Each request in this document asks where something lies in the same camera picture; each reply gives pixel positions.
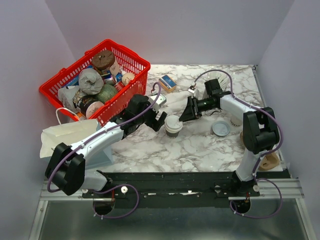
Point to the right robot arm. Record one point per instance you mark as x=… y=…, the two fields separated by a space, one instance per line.
x=259 y=130

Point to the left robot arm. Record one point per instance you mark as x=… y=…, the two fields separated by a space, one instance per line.
x=67 y=170

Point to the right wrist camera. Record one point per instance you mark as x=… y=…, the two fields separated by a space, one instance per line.
x=194 y=91

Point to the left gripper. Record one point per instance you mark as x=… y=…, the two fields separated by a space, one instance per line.
x=154 y=123

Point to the black labelled tub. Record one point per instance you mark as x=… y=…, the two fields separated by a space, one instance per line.
x=88 y=105

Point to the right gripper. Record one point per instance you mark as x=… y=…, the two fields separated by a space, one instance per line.
x=188 y=114

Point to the green melon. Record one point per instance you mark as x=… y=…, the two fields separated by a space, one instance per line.
x=106 y=94

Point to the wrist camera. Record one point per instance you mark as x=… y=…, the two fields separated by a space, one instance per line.
x=194 y=91
x=161 y=100

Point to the black mounting rail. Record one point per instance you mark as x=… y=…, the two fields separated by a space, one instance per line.
x=173 y=189

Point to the white coffee cup lid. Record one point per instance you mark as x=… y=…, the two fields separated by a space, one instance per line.
x=172 y=121

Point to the grey crumpled paper bag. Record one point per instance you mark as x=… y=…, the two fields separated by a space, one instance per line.
x=90 y=81

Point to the brown round lid container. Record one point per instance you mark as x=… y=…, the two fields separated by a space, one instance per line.
x=103 y=60

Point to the red plastic shopping basket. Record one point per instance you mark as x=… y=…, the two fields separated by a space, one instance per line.
x=128 y=75

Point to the brown cardboard cup carrier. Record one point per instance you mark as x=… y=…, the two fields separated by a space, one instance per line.
x=269 y=161

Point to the small blue orange box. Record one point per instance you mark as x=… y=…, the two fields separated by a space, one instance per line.
x=167 y=83

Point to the white paper bag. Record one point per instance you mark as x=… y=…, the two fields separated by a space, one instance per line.
x=70 y=133

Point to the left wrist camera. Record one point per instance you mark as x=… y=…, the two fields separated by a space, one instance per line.
x=161 y=100

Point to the white printed plastic bag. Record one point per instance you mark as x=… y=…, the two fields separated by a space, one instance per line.
x=69 y=96

